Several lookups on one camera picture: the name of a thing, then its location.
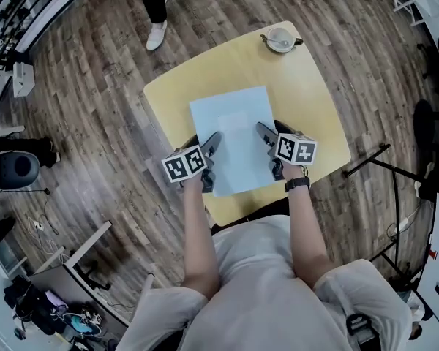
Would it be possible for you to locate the person's white shirt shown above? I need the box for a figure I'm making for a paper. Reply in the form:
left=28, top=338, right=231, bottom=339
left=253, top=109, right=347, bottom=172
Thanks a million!
left=115, top=214, right=413, bottom=351

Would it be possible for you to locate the black and white shelf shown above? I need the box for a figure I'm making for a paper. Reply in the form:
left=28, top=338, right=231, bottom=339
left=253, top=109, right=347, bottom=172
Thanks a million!
left=0, top=0, right=86, bottom=67

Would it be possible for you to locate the black wristwatch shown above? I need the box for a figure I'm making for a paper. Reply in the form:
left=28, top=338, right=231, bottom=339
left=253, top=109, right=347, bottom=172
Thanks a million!
left=284, top=176, right=312, bottom=194

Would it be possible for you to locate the glass bowl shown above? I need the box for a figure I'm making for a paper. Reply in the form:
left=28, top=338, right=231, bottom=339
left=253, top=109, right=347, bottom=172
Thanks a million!
left=260, top=26, right=304, bottom=55

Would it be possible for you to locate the black strap buckle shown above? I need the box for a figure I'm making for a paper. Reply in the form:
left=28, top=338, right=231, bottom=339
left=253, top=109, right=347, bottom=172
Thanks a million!
left=345, top=312, right=380, bottom=351

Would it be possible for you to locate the white box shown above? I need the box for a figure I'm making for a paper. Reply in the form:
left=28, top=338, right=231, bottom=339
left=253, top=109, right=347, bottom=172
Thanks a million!
left=12, top=61, right=36, bottom=99

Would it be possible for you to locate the black bag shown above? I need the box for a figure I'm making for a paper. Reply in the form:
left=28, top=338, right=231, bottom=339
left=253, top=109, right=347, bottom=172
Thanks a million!
left=3, top=274, right=70, bottom=338

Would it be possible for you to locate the person's left forearm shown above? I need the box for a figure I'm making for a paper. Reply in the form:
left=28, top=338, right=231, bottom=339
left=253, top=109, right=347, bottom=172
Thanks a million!
left=181, top=178, right=222, bottom=300

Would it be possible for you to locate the black tripod stand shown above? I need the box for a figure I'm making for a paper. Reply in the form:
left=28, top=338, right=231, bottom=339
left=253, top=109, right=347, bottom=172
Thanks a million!
left=342, top=143, right=427, bottom=283

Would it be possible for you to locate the person's right forearm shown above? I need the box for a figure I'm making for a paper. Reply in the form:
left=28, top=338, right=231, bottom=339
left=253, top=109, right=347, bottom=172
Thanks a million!
left=280, top=163, right=340, bottom=290

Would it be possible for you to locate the black office chair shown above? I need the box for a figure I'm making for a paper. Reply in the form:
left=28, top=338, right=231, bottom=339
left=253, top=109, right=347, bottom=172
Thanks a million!
left=412, top=99, right=439, bottom=201

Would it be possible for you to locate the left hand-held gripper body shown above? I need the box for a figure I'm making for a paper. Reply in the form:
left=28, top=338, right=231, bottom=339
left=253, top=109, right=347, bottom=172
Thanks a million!
left=161, top=143, right=217, bottom=194

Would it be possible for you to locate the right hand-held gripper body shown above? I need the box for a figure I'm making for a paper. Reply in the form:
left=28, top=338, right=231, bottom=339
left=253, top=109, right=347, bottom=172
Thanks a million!
left=267, top=132, right=318, bottom=182

